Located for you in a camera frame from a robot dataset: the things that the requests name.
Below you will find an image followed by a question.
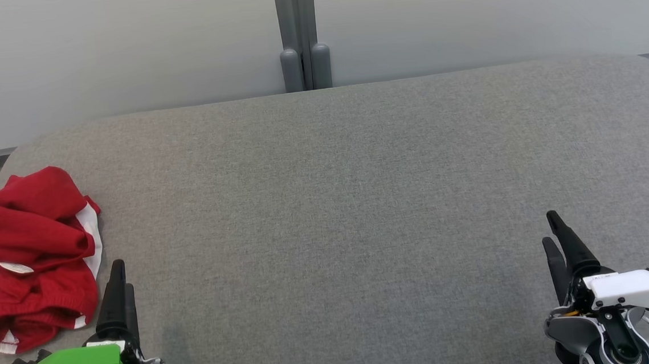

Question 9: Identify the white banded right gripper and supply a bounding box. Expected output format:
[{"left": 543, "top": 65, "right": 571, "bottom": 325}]
[{"left": 536, "top": 203, "right": 649, "bottom": 364}]

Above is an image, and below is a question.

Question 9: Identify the red white sports jersey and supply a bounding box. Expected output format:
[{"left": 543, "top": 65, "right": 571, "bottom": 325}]
[{"left": 0, "top": 162, "right": 106, "bottom": 285}]

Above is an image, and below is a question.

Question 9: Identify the grey partition post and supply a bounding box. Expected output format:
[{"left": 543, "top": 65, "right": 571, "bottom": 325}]
[{"left": 273, "top": 0, "right": 334, "bottom": 94}]

